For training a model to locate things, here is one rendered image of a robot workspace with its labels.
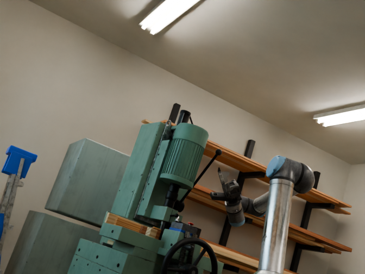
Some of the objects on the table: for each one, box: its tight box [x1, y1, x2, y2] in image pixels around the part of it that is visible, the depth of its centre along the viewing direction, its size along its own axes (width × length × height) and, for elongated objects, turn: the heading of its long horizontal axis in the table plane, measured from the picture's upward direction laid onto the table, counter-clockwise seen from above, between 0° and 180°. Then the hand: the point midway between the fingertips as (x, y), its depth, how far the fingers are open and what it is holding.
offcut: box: [145, 227, 158, 238], centre depth 216 cm, size 4×3×4 cm
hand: (221, 175), depth 249 cm, fingers open, 14 cm apart
